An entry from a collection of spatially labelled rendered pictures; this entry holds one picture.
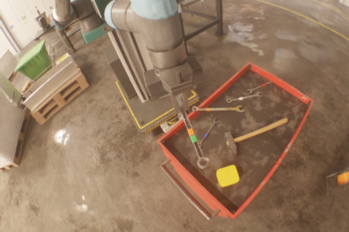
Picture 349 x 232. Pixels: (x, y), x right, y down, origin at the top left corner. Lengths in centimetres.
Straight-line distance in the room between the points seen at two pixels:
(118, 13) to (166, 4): 12
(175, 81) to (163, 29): 9
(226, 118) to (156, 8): 65
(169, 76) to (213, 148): 50
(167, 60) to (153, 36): 5
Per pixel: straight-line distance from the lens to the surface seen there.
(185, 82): 28
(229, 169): 67
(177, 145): 76
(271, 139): 81
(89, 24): 105
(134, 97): 184
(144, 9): 27
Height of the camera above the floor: 159
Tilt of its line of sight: 50 degrees down
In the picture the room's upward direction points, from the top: 16 degrees counter-clockwise
